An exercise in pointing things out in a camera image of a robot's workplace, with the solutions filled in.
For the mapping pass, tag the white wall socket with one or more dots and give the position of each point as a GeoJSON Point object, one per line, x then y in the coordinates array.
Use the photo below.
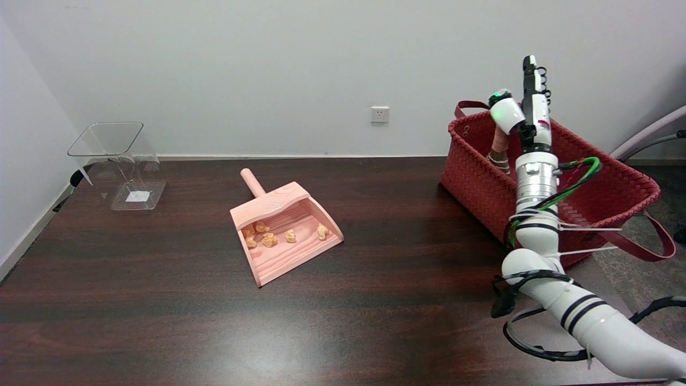
{"type": "Point", "coordinates": [379, 114]}

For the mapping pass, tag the white zip tie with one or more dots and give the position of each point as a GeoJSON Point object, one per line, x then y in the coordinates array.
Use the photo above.
{"type": "Point", "coordinates": [589, 250]}
{"type": "Point", "coordinates": [595, 229]}

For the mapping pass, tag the clear plastic container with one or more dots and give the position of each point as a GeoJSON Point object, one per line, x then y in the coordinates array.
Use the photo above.
{"type": "Point", "coordinates": [126, 171]}

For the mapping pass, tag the red woven basket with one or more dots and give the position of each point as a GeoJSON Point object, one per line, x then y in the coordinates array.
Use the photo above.
{"type": "Point", "coordinates": [477, 187]}

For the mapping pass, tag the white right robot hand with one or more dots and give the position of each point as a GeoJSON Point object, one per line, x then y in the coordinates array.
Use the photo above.
{"type": "Point", "coordinates": [538, 112]}

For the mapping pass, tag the pink wooden dustpan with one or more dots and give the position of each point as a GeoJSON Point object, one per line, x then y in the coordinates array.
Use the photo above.
{"type": "Point", "coordinates": [289, 249]}

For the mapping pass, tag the small brown straw broom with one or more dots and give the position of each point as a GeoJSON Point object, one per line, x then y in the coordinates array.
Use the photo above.
{"type": "Point", "coordinates": [500, 145]}

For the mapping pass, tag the grey chair frame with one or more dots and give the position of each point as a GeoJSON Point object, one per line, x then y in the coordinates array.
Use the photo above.
{"type": "Point", "coordinates": [646, 134]}

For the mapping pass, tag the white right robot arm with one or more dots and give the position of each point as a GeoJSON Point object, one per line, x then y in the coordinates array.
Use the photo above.
{"type": "Point", "coordinates": [605, 332]}

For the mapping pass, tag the black chair wheel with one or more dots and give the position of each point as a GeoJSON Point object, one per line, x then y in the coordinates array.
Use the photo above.
{"type": "Point", "coordinates": [681, 236]}

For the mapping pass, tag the crumpled yellow paper scrap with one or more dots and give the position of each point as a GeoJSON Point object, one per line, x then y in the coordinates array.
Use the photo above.
{"type": "Point", "coordinates": [269, 239]}
{"type": "Point", "coordinates": [290, 236]}
{"type": "Point", "coordinates": [248, 231]}
{"type": "Point", "coordinates": [251, 242]}
{"type": "Point", "coordinates": [322, 231]}
{"type": "Point", "coordinates": [261, 227]}

